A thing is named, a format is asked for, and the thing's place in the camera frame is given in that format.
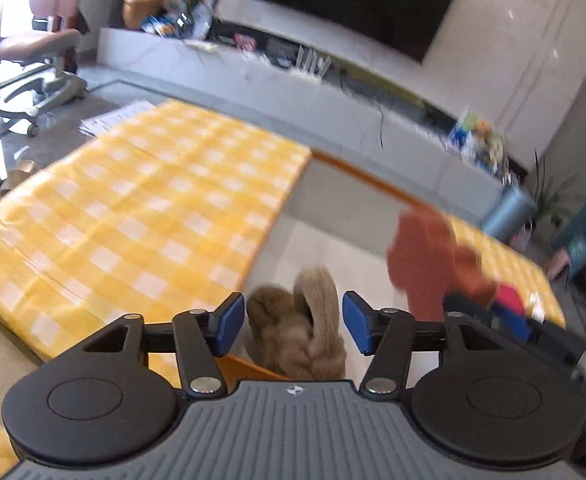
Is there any pink small stool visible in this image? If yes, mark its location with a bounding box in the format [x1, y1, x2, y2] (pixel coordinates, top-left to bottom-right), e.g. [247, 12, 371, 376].
[547, 250, 572, 282]

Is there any yellow checked tablecloth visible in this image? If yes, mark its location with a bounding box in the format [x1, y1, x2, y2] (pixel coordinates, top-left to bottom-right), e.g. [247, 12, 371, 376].
[0, 99, 567, 396]

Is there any tall leafy floor plant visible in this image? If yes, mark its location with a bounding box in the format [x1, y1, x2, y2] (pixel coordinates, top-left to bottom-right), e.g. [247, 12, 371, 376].
[527, 149, 580, 232]

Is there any box of plush toys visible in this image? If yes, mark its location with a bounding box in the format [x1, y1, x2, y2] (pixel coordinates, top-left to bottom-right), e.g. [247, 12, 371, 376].
[445, 106, 512, 177]

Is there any pile of snack packets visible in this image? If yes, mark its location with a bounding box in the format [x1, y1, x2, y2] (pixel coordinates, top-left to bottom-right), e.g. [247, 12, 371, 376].
[140, 6, 212, 41]

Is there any blue water bottle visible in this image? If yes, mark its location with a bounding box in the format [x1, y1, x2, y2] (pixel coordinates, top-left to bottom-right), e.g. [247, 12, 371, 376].
[568, 225, 586, 278]

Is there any white television cabinet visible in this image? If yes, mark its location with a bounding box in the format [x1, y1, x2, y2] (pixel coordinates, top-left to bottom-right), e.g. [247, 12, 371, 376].
[96, 20, 528, 211]

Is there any blue grey trash can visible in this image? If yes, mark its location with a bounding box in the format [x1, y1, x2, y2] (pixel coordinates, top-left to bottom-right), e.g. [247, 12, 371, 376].
[480, 186, 537, 247]

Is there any black wall television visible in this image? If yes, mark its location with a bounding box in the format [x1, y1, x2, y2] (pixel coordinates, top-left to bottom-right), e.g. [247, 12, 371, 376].
[242, 0, 462, 64]

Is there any stack of white papers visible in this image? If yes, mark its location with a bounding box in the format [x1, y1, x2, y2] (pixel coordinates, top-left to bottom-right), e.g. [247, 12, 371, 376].
[79, 100, 156, 139]

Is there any pink office chair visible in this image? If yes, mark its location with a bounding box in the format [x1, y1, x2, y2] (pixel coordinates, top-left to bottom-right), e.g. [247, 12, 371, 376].
[0, 0, 91, 137]

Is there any white antenna router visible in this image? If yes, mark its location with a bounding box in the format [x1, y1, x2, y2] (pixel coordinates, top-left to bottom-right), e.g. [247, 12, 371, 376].
[292, 44, 332, 84]

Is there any rust brown plush cloth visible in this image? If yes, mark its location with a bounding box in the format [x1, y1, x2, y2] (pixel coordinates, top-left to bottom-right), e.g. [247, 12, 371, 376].
[387, 208, 500, 323]

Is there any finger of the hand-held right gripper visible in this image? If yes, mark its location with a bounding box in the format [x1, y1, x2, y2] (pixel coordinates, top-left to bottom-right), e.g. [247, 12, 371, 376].
[443, 292, 532, 342]

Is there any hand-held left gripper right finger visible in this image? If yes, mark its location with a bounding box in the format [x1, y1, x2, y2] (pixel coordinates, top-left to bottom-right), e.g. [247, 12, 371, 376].
[342, 290, 504, 396]

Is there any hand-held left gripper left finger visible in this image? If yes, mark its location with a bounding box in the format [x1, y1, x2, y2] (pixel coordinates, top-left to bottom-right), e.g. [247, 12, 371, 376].
[80, 291, 247, 397]

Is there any gold round vase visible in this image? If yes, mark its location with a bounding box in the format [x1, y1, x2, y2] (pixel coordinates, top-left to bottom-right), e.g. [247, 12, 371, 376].
[122, 0, 166, 31]

